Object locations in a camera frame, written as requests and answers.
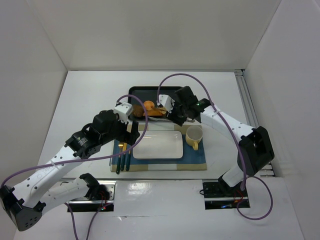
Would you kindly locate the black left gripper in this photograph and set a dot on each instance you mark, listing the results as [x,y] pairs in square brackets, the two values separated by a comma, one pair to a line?
[131,131]

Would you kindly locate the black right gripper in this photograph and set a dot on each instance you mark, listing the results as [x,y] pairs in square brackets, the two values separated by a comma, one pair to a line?
[175,115]

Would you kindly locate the metal tongs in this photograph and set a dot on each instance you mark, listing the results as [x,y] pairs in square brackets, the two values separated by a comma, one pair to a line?
[163,118]

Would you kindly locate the orange bread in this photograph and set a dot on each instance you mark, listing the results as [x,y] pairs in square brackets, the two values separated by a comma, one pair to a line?
[156,113]

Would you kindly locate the sliced bread piece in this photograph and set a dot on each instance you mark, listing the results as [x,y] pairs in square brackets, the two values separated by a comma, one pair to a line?
[161,109]

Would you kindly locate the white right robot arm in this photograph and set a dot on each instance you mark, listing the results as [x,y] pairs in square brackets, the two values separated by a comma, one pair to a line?
[253,144]

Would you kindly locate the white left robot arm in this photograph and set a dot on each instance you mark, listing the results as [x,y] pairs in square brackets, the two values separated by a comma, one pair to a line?
[26,202]

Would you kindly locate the brown bread roll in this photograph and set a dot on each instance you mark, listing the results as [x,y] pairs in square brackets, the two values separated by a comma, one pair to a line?
[138,111]

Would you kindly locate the round bread bun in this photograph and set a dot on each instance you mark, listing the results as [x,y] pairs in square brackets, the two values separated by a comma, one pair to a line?
[149,105]

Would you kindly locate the yellow mug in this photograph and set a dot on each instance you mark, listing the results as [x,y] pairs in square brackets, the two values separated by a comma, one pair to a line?
[193,136]

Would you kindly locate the white rectangular plate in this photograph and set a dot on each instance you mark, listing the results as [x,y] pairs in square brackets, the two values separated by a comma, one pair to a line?
[159,144]

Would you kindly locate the black baking tray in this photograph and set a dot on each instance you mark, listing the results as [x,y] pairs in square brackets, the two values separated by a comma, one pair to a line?
[149,93]

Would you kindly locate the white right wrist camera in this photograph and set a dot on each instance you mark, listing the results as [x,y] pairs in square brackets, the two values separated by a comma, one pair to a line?
[166,102]

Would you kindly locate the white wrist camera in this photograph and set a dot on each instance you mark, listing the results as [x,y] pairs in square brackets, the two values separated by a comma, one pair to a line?
[123,110]
[166,102]

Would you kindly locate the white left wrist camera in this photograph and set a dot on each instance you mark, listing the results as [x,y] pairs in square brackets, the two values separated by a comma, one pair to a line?
[123,110]

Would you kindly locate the green handled spoon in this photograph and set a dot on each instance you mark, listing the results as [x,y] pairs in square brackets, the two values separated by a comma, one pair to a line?
[128,162]

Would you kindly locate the green handled knife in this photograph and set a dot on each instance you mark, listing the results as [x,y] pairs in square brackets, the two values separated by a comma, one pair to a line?
[123,157]

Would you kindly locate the green handled fork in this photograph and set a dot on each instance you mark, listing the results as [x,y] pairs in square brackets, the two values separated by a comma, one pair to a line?
[118,167]

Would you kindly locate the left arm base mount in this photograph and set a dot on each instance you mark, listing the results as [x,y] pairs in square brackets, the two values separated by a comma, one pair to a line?
[104,198]

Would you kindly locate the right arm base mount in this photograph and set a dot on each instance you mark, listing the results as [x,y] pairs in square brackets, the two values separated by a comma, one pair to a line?
[218,197]

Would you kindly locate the aluminium rail frame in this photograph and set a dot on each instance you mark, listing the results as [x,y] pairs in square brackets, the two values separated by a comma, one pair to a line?
[250,114]

